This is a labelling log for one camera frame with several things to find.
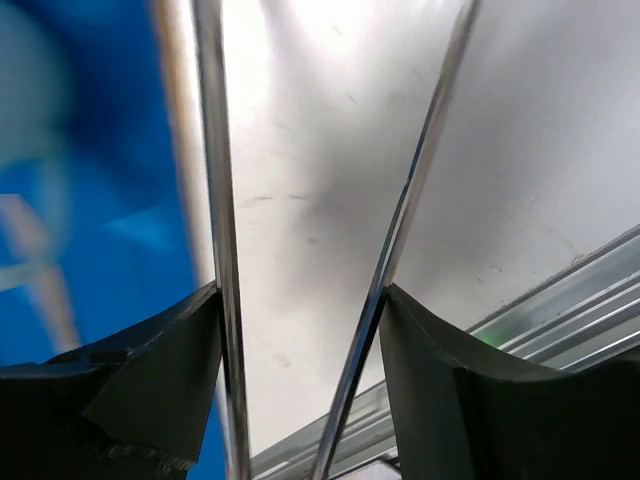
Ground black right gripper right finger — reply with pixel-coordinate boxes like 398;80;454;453
380;286;639;479

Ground blue cartoon placemat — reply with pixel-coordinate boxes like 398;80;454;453
1;1;226;479

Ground aluminium table frame rail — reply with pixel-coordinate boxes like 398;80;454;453
249;224;640;480

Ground metal serving tongs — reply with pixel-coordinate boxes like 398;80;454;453
192;1;481;479

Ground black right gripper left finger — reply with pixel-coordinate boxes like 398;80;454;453
1;284;222;479

